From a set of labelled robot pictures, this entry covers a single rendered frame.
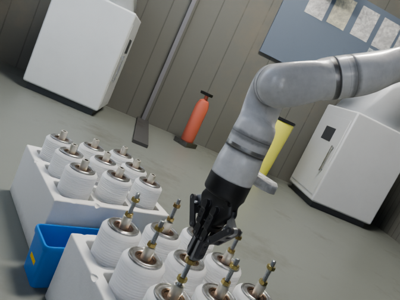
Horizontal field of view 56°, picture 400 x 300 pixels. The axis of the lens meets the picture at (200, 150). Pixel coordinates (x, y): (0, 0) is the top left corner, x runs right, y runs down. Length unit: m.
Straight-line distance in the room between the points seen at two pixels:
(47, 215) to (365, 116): 2.96
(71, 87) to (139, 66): 0.92
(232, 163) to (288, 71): 0.17
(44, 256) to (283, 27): 3.42
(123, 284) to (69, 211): 0.38
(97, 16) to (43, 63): 0.55
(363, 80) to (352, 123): 2.91
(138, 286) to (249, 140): 0.37
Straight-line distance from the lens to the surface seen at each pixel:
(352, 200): 3.76
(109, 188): 1.17
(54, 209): 1.10
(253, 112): 0.64
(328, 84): 0.62
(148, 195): 1.23
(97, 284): 0.82
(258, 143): 0.61
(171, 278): 0.86
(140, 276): 0.78
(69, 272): 0.93
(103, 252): 0.88
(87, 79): 3.10
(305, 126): 4.23
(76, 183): 1.11
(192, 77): 3.85
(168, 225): 0.95
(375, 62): 0.66
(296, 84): 0.59
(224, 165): 0.61
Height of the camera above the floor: 0.63
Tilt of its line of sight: 10 degrees down
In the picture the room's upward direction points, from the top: 25 degrees clockwise
